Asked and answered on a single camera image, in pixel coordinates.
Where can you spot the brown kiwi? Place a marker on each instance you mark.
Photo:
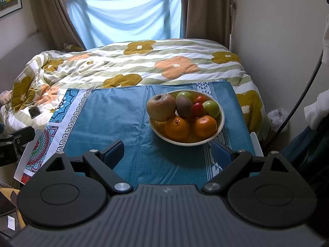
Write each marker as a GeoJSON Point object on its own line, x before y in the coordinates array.
{"type": "Point", "coordinates": [184, 107]}

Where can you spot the black phone on bed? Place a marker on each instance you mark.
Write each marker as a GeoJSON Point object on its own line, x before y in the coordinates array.
{"type": "Point", "coordinates": [34, 111]}

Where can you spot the floral striped duvet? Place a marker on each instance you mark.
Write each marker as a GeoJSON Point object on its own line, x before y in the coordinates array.
{"type": "Point", "coordinates": [46, 77]}

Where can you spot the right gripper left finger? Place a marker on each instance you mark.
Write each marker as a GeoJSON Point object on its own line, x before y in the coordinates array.
{"type": "Point", "coordinates": [102, 163]}

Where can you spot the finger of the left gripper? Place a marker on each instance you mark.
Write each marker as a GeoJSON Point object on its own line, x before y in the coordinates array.
{"type": "Point", "coordinates": [19, 137]}

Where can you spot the green apple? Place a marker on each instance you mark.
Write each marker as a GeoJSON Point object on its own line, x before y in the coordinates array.
{"type": "Point", "coordinates": [185, 94]}
{"type": "Point", "coordinates": [211, 108]}

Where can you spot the orange front left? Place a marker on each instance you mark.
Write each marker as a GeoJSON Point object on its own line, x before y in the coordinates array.
{"type": "Point", "coordinates": [177, 129]}

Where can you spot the white plastic bag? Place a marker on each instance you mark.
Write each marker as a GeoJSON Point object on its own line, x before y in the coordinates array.
{"type": "Point", "coordinates": [277, 118]}

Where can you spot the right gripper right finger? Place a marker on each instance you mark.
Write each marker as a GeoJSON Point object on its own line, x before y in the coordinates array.
{"type": "Point", "coordinates": [232, 162]}

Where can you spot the orange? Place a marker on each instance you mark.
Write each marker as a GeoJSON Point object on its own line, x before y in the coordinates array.
{"type": "Point", "coordinates": [177, 129]}
{"type": "Point", "coordinates": [205, 126]}

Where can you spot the brown curtain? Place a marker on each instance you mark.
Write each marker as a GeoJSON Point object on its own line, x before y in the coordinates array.
{"type": "Point", "coordinates": [52, 19]}
{"type": "Point", "coordinates": [207, 19]}

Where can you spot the orange front right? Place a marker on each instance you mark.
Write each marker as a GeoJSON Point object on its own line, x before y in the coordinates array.
{"type": "Point", "coordinates": [205, 126]}

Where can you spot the brown right curtain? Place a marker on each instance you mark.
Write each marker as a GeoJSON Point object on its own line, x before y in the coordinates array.
{"type": "Point", "coordinates": [207, 19]}

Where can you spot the cream bowl with yellow print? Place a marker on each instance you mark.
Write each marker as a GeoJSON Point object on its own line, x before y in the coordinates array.
{"type": "Point", "coordinates": [193, 139]}

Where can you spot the large tan apple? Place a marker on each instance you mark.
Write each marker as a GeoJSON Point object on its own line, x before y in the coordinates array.
{"type": "Point", "coordinates": [161, 107]}

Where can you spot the brown left curtain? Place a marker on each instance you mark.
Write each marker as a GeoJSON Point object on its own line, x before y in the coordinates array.
{"type": "Point", "coordinates": [52, 19]}

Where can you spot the blue patterned tablecloth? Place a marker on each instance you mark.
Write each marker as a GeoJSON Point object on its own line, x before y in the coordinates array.
{"type": "Point", "coordinates": [95, 118]}

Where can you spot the small tangerine back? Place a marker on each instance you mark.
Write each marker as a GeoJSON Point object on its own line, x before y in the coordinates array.
{"type": "Point", "coordinates": [200, 99]}

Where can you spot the red cherry tomato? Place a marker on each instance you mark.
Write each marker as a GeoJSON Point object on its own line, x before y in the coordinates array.
{"type": "Point", "coordinates": [197, 110]}

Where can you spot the light blue window cloth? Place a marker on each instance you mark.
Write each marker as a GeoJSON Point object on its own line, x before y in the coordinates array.
{"type": "Point", "coordinates": [101, 22]}

